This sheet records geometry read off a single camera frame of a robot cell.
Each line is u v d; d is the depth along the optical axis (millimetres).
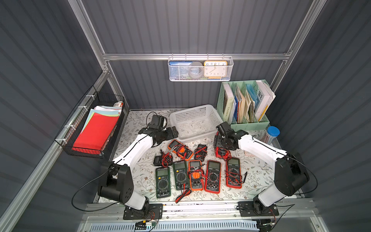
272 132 822
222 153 838
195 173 824
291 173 446
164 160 866
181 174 844
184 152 912
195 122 1119
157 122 687
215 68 883
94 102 797
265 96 920
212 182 806
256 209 657
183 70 908
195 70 905
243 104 947
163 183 808
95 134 650
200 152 928
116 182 431
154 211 734
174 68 867
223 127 699
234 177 809
